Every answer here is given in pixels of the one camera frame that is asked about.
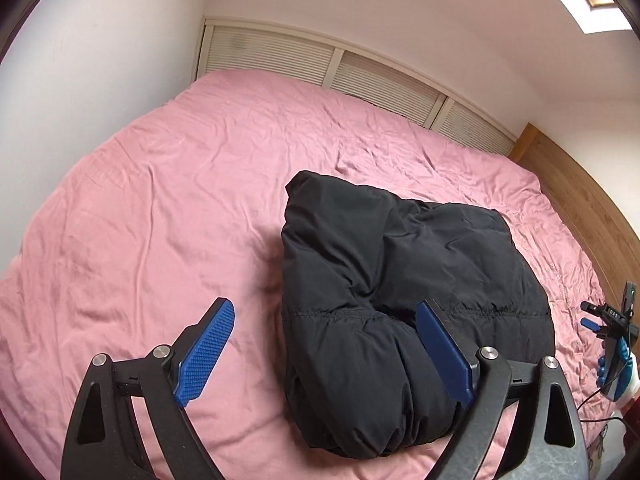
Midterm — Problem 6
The person's right forearm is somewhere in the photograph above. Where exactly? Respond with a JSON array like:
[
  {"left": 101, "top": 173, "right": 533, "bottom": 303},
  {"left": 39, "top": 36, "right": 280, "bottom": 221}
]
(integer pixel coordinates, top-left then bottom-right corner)
[{"left": 620, "top": 397, "right": 640, "bottom": 441}]

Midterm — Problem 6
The white louvred wall panel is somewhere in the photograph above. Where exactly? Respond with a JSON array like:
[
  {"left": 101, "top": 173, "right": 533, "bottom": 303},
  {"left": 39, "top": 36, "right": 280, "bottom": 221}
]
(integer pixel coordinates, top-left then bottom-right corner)
[{"left": 192, "top": 17, "right": 517, "bottom": 157}]

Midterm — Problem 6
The pink bed cover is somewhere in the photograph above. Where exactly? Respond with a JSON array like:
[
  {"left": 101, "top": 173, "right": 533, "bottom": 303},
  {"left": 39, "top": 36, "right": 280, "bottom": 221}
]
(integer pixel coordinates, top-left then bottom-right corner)
[{"left": 0, "top": 69, "right": 613, "bottom": 480}]

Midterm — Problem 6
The wooden headboard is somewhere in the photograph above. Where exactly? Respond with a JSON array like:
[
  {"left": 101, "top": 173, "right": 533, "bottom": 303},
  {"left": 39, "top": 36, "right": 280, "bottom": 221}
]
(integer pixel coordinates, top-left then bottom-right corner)
[{"left": 512, "top": 122, "right": 640, "bottom": 311}]

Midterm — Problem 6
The person's right hand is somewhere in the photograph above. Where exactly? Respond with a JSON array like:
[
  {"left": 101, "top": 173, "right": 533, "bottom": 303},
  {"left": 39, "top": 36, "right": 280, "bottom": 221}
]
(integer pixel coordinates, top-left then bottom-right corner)
[{"left": 596, "top": 337, "right": 640, "bottom": 403}]

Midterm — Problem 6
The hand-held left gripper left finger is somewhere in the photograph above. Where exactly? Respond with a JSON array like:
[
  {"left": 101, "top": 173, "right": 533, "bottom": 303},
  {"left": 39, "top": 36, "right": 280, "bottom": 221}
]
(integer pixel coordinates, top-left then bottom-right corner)
[{"left": 59, "top": 296, "right": 237, "bottom": 480}]

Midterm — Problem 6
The black puffer jacket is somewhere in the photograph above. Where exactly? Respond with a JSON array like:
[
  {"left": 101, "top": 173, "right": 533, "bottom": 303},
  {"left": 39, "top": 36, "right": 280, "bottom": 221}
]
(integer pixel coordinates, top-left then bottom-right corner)
[{"left": 280, "top": 170, "right": 553, "bottom": 460}]

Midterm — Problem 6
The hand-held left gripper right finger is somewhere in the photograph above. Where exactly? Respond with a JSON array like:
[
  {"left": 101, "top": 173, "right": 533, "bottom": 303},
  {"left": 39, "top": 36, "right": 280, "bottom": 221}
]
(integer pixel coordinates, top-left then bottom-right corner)
[{"left": 415, "top": 299, "right": 587, "bottom": 480}]

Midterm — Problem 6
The black cable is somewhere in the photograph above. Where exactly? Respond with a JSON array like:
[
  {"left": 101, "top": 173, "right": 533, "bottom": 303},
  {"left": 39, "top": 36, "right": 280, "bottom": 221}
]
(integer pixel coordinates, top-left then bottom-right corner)
[{"left": 579, "top": 389, "right": 632, "bottom": 428}]

